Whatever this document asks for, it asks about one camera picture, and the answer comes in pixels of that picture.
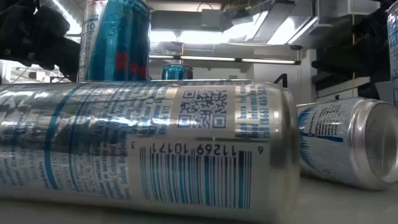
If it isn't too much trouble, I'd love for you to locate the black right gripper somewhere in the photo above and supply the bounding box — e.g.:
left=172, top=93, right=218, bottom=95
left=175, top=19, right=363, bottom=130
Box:
left=312, top=6, right=392, bottom=85

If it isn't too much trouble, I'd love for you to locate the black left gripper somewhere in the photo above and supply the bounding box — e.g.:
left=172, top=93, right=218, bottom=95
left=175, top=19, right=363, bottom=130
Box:
left=27, top=5, right=80, bottom=82

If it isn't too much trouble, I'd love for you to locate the blue silver Red Bull can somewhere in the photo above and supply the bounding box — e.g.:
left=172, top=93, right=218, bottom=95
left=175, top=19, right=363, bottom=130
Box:
left=0, top=78, right=302, bottom=223
left=79, top=0, right=152, bottom=82
left=160, top=63, right=194, bottom=81

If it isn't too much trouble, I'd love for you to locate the white Celsius can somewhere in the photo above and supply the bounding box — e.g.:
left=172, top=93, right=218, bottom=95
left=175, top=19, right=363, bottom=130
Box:
left=297, top=96, right=398, bottom=190

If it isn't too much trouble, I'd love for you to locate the white can with blue print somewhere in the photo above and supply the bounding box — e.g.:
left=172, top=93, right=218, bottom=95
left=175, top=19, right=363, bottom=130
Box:
left=387, top=0, right=398, bottom=108

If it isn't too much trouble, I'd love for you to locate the gray ceiling box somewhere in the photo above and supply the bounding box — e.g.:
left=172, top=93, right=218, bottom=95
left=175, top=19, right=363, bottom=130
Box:
left=200, top=8, right=224, bottom=31

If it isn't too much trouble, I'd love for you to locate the silver spiral ceiling duct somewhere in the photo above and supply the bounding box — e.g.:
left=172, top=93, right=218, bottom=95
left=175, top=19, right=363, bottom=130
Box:
left=49, top=0, right=83, bottom=35

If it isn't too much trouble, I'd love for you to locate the rectangular metal ceiling duct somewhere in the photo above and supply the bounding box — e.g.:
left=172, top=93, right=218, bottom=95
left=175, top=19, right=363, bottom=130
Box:
left=226, top=0, right=382, bottom=50

